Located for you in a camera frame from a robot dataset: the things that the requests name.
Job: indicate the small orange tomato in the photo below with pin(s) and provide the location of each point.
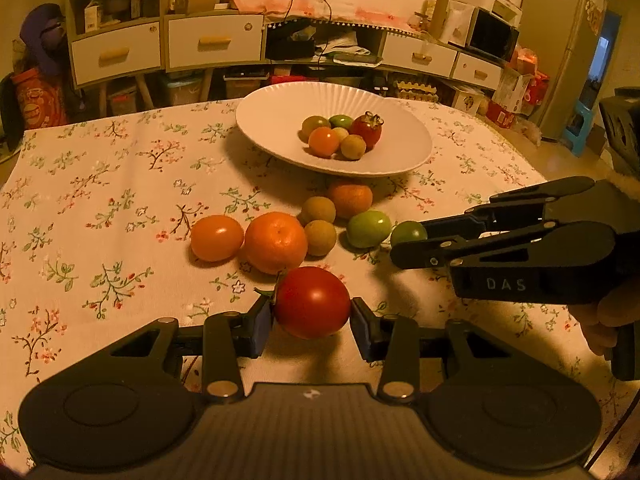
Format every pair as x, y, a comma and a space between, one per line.
324, 142

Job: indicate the white ribbed plate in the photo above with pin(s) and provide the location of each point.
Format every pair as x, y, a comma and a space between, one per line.
275, 125

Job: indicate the light green tomato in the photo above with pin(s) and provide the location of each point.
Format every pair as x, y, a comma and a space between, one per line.
369, 228

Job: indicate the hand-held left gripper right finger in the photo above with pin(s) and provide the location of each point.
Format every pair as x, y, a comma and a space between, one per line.
361, 327

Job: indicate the oval green tomato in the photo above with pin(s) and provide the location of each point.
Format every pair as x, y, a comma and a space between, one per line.
341, 121

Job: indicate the clear plastic storage box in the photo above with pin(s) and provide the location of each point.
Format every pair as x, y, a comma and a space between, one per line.
242, 84
182, 91
122, 101

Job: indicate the brown longan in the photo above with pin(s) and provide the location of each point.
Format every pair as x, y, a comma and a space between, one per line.
318, 210
320, 237

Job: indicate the silver refrigerator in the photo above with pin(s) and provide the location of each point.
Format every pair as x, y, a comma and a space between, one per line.
560, 50

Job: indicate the purple plush toy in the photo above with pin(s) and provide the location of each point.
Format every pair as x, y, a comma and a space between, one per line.
45, 35

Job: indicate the red gift box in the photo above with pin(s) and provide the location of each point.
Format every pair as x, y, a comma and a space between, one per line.
501, 112

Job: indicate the floral tablecloth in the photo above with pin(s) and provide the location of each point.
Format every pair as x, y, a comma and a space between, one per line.
125, 185

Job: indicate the small orange mandarin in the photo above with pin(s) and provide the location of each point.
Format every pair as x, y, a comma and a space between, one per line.
350, 198

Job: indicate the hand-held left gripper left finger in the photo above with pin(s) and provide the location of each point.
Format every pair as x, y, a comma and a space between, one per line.
261, 327

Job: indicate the blue stool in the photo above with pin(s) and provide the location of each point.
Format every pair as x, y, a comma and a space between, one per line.
580, 127

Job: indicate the low wooden sideboard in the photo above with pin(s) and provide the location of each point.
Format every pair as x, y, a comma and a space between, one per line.
380, 40

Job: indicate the person's right hand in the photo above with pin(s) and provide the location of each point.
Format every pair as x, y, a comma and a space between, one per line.
602, 322

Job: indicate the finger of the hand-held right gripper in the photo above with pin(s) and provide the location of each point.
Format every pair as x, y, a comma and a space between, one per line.
530, 197
500, 250

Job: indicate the pink cloth runner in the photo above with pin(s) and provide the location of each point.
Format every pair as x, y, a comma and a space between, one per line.
340, 10

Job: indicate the orange printed bag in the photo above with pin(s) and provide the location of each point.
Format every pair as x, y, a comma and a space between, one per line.
37, 100

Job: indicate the large orange mandarin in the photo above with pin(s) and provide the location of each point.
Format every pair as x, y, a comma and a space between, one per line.
275, 242

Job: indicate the large red tomato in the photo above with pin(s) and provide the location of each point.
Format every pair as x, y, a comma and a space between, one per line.
311, 301

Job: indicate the red tomato with stem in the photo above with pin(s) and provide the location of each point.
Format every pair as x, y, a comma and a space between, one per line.
367, 130

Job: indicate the yellow egg carton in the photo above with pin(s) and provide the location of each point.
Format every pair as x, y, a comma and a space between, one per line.
417, 91

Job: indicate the dark green tomato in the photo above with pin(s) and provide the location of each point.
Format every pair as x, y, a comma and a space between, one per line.
407, 232

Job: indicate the pale yellow round fruit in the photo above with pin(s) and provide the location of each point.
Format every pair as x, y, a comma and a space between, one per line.
352, 147
340, 133

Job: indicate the black microwave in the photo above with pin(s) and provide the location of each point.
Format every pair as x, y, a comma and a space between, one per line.
492, 35

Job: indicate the wooden shelf cabinet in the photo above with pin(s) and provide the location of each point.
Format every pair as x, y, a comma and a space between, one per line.
165, 5

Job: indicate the brownish green tomato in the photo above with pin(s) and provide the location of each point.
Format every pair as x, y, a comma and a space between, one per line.
313, 126

